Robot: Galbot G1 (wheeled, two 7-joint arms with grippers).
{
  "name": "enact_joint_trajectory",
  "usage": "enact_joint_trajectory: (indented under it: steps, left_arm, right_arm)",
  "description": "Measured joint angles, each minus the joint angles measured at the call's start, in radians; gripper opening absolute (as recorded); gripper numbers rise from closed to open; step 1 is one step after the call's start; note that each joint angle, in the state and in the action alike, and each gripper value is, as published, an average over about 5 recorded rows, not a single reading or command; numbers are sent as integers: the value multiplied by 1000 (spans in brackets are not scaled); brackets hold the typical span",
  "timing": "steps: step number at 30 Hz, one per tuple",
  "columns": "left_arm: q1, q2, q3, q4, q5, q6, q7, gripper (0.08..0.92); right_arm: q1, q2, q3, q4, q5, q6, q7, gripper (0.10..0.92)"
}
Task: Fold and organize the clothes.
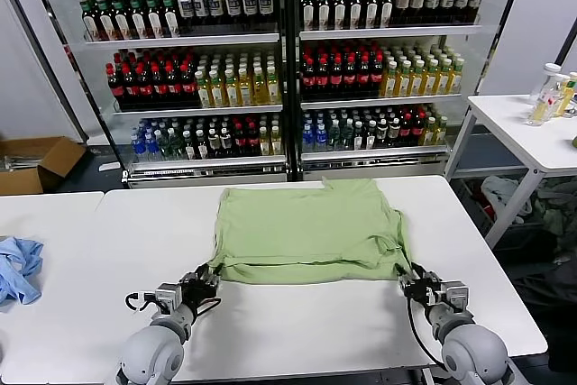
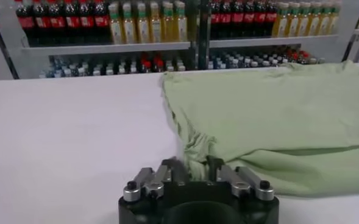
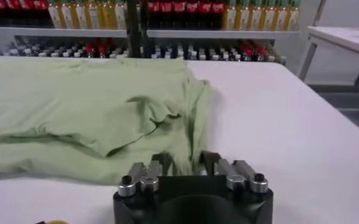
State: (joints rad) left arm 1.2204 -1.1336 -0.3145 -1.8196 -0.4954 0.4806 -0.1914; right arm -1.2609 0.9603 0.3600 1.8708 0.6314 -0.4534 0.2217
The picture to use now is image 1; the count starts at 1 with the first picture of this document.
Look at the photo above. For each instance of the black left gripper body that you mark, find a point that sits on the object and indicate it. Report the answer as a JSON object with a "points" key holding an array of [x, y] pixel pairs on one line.
{"points": [[198, 295]]}

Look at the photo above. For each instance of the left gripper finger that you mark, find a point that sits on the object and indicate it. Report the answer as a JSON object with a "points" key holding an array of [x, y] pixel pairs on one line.
{"points": [[198, 273], [214, 279]]}

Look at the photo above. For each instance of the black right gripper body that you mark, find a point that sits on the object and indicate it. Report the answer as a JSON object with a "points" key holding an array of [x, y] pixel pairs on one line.
{"points": [[424, 294]]}

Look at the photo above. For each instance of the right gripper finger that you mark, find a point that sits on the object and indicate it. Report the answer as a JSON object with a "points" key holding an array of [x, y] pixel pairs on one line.
{"points": [[405, 283], [426, 274]]}

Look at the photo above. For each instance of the light green polo shirt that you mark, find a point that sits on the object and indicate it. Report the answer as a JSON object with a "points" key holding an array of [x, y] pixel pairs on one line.
{"points": [[306, 231]]}

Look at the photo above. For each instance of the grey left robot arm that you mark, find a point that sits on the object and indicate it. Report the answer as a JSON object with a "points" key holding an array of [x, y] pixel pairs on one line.
{"points": [[149, 353]]}

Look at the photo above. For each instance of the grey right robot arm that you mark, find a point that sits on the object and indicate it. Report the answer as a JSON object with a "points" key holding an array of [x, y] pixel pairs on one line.
{"points": [[473, 349]]}

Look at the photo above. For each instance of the dark clothes pile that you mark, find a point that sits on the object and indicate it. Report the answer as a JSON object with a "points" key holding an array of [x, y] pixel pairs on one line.
{"points": [[554, 286]]}

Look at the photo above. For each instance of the grey green clothes pile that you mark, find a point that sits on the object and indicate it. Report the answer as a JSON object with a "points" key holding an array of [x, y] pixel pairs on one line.
{"points": [[556, 218]]}

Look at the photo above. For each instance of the black plastic basket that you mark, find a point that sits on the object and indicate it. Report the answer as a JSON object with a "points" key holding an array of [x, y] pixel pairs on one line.
{"points": [[523, 241]]}

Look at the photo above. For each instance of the crumpled white cloth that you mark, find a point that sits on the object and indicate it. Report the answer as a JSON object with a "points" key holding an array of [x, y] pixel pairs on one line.
{"points": [[496, 189]]}

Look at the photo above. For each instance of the dark drink bottle white label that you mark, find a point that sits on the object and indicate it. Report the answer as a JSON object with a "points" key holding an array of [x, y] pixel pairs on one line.
{"points": [[359, 136], [370, 135], [201, 144], [188, 145]]}

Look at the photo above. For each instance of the dark drink bottle beige label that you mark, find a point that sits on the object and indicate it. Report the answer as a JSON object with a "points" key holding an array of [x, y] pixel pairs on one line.
{"points": [[214, 143], [226, 142], [394, 133], [382, 134]]}

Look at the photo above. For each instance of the green tinted water bottle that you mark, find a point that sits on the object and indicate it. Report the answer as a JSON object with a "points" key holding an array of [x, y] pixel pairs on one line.
{"points": [[163, 145], [175, 144], [334, 137], [346, 136]]}

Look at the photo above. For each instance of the blue water bottle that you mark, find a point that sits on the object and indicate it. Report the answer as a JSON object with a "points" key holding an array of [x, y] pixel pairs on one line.
{"points": [[321, 138], [136, 146], [150, 145], [308, 138]]}

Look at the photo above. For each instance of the red cap cola bottle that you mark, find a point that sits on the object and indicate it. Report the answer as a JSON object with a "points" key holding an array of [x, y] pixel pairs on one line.
{"points": [[309, 78], [160, 86], [253, 140], [378, 76], [145, 87], [189, 85], [131, 87], [337, 77], [323, 78], [174, 86], [350, 77], [116, 87], [406, 130], [240, 141], [418, 129], [364, 76]]}

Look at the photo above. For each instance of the white paper scrap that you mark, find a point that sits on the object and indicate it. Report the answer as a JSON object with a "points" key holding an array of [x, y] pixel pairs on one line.
{"points": [[108, 167]]}

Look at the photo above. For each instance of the yellow tea bottle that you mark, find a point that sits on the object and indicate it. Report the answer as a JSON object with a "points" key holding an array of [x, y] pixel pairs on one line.
{"points": [[456, 77], [217, 92], [273, 89], [442, 131], [404, 80], [245, 91], [417, 79], [204, 92], [444, 78], [231, 91], [390, 80], [430, 132], [259, 90], [265, 141], [276, 140], [430, 79]]}

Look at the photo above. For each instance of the white side table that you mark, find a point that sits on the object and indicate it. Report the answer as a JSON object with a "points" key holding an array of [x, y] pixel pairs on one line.
{"points": [[509, 132]]}

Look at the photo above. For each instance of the crumpled light blue cloth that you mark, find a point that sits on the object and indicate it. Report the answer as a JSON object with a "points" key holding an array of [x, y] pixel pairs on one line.
{"points": [[18, 268]]}

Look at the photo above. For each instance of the open cardboard box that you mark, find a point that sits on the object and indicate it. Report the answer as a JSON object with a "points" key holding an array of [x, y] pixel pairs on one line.
{"points": [[58, 155]]}

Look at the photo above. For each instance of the yellow drink bottle red label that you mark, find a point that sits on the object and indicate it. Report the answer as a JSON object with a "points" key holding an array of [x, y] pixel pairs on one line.
{"points": [[543, 110]]}

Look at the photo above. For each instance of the metal parts bundle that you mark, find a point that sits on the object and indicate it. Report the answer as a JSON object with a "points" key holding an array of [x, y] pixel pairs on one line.
{"points": [[18, 162]]}

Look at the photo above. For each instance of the yellow drink bottle green cap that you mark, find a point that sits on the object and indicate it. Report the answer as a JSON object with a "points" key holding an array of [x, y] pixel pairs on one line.
{"points": [[568, 96]]}

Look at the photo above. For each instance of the clear bottle white cap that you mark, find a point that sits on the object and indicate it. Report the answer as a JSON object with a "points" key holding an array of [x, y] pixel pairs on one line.
{"points": [[547, 78]]}

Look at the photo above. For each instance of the grey drinks shelf unit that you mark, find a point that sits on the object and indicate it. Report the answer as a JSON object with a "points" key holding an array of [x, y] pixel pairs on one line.
{"points": [[180, 40], [383, 32]]}

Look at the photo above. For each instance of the dark drink bottle green cap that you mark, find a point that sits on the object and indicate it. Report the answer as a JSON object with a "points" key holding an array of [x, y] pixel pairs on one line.
{"points": [[355, 8], [386, 7], [371, 7], [155, 19], [339, 8], [107, 20], [139, 20], [122, 20], [308, 8], [323, 8], [90, 20], [171, 19]]}

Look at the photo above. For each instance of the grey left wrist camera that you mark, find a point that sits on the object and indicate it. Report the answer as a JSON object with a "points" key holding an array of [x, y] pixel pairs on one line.
{"points": [[167, 297]]}

